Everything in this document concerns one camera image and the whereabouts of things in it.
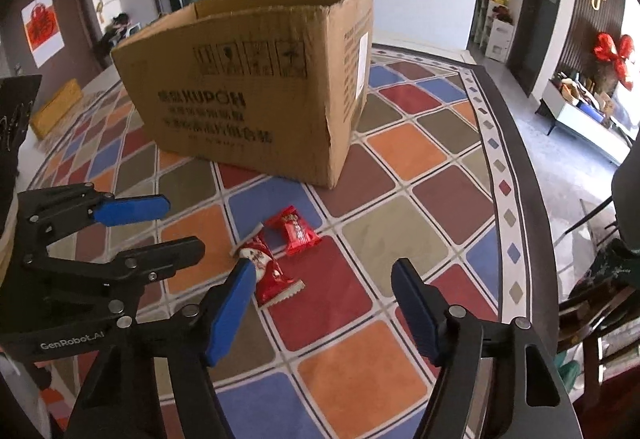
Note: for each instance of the red door poster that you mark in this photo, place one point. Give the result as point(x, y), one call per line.
point(42, 26)

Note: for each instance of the white shoe rack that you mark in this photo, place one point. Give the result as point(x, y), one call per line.
point(492, 26)

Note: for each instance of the colourful checked tablecloth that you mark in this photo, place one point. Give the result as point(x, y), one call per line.
point(370, 359)

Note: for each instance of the white low cabinet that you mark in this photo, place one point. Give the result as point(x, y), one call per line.
point(585, 124)

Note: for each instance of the red bow decoration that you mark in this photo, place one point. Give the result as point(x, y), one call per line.
point(607, 46)

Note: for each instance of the dark slatted wall panel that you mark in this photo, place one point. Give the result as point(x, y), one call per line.
point(575, 19)

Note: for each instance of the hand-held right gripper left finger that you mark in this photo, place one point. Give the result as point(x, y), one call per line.
point(230, 314)

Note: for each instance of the brown cardboard box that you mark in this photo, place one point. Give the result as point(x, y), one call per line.
point(240, 69)

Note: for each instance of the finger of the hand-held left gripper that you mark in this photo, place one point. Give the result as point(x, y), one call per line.
point(130, 210)
point(165, 254)

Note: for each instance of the red candy packet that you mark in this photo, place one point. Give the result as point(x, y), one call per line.
point(272, 276)
point(295, 231)

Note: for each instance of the yellow flat box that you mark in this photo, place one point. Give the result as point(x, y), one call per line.
point(55, 109)

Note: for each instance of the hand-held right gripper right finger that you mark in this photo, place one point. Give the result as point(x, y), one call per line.
point(415, 309)

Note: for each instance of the dark green cloth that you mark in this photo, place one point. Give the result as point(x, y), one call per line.
point(617, 269)

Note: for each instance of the dark chair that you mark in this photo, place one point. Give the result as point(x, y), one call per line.
point(627, 199)

